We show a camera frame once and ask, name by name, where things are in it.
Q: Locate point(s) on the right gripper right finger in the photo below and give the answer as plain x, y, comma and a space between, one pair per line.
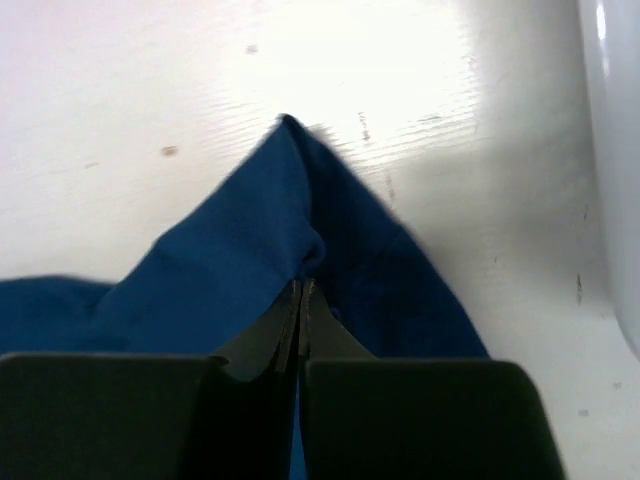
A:
363, 417

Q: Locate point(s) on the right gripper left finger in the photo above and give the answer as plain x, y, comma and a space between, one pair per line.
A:
227, 415

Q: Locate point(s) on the blue t-shirt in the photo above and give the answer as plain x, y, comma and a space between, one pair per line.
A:
292, 212

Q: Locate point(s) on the white plastic basket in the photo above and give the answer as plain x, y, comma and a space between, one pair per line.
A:
610, 33

